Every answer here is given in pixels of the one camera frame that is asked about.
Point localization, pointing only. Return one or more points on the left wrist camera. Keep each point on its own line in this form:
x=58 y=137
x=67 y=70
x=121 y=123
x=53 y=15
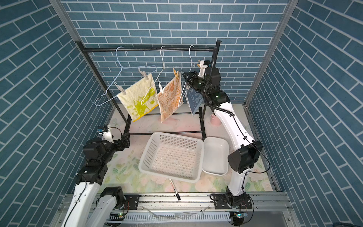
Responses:
x=105 y=133

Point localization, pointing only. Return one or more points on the white perforated plastic basket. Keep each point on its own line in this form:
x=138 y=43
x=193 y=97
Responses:
x=173 y=156

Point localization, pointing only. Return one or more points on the white wire hanger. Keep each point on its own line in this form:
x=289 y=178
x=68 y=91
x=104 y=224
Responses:
x=162 y=49
x=190 y=61

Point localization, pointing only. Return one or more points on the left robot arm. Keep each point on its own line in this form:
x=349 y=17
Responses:
x=98 y=153

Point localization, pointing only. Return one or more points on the white clothespin upper left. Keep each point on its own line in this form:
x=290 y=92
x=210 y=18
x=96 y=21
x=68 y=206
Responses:
x=143 y=73

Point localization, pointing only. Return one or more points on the white clothespin lower left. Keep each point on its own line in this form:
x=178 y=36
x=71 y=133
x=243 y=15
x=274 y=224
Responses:
x=120 y=88

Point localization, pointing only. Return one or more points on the blue patterned towel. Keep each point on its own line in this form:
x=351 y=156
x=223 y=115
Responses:
x=192 y=107

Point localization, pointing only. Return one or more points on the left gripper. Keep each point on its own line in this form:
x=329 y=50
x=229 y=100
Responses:
x=125 y=143

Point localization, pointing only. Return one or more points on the pink pencil cup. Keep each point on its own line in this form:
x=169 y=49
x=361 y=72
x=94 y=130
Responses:
x=214 y=120

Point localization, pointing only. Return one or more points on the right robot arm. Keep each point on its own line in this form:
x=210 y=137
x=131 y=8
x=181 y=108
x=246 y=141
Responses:
x=246 y=150

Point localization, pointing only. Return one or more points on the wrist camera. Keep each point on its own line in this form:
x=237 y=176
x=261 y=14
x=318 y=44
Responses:
x=204 y=64
x=105 y=133

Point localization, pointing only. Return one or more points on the light blue wire hanger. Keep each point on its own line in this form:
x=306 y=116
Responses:
x=112 y=98

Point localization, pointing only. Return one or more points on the black tipped marker pen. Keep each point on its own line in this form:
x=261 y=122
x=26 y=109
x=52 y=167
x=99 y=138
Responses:
x=174 y=189

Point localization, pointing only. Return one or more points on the yellow green patterned towel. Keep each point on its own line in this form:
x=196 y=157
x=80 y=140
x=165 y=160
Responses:
x=140 y=98

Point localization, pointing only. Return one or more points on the black metal clothes rack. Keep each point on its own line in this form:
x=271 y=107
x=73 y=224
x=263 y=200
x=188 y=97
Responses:
x=147 y=49

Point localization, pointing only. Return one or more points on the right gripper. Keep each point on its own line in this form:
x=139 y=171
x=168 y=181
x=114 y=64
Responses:
x=194 y=78

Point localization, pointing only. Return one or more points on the white rectangular tray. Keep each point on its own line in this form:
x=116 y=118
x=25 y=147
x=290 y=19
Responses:
x=215 y=160

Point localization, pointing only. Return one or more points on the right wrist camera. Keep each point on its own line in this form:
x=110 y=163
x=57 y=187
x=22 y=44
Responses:
x=204 y=64

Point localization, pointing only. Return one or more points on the orange patterned towel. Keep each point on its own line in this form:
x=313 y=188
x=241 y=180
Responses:
x=168 y=100

